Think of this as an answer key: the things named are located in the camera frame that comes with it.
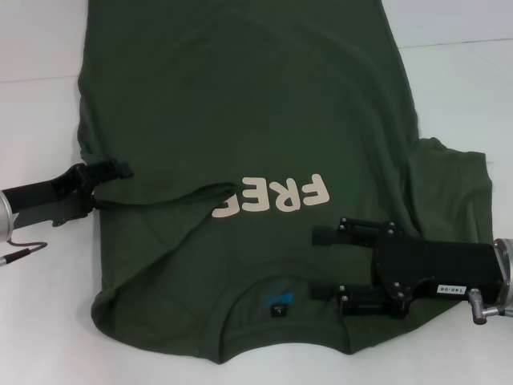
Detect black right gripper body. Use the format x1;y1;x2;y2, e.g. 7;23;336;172
370;231;505;321

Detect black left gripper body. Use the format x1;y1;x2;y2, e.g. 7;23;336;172
2;163;98;230

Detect dark green FREE T-shirt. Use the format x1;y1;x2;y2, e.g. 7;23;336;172
78;0;498;367

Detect right arm cable with plug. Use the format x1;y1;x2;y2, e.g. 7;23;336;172
471;306;488;337

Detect arm cable with plug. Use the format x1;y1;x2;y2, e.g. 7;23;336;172
0;239;48;269
471;306;488;337

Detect left arm cable with plug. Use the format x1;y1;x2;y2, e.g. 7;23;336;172
0;239;48;269

